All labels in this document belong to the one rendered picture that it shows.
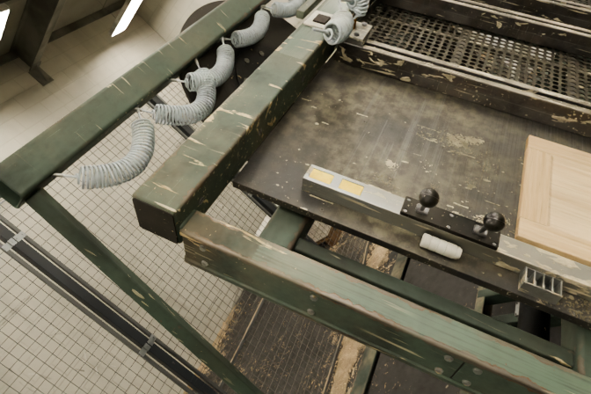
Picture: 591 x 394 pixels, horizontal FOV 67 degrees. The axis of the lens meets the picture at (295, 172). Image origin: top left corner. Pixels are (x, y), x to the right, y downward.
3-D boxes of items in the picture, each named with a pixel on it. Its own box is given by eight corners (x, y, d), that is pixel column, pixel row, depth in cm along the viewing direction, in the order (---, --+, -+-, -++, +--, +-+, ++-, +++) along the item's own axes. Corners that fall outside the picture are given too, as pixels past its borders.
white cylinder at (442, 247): (418, 248, 92) (456, 264, 90) (422, 240, 89) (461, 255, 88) (421, 238, 94) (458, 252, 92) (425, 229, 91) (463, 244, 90)
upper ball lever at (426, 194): (426, 222, 93) (437, 208, 80) (409, 215, 94) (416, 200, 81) (433, 206, 93) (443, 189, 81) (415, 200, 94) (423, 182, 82)
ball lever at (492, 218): (485, 244, 90) (505, 233, 77) (466, 237, 91) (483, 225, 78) (490, 227, 91) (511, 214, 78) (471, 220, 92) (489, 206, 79)
